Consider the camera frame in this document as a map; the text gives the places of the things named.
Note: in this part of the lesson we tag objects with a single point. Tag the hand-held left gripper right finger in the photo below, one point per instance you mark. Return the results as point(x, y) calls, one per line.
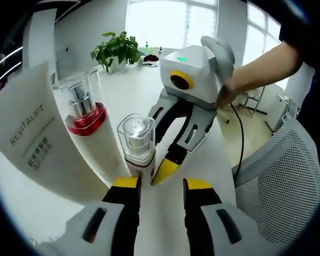
point(218, 226)

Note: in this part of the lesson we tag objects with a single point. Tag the small dark bottle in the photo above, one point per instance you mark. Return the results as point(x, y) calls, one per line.
point(160, 51)

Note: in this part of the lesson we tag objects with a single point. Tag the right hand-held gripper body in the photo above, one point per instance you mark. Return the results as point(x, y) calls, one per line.
point(197, 66)

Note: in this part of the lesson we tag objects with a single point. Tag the person's black shirt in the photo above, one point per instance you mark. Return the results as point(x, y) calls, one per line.
point(296, 34)

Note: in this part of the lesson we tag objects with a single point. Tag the red black bag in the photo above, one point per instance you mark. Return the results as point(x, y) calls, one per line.
point(150, 59)

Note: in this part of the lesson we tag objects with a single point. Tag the bright window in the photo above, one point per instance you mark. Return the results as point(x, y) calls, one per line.
point(176, 21)

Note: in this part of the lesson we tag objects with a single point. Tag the person's right hand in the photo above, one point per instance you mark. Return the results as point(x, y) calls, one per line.
point(232, 86)

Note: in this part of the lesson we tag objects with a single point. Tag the green pump bottle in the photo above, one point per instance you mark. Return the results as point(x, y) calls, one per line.
point(147, 48)

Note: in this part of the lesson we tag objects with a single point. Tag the small white red-label bottle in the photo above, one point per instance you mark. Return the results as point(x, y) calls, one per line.
point(142, 165)

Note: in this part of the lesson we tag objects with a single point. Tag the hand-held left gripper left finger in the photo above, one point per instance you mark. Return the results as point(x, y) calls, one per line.
point(109, 226)

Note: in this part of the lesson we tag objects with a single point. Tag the potted green plant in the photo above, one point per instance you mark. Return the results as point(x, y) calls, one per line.
point(117, 50)

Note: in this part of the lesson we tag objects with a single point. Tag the tall white red-collared bottle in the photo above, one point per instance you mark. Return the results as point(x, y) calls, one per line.
point(101, 152)

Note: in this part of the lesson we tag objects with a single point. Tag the grey mesh office chair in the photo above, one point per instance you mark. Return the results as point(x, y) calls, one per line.
point(282, 173)

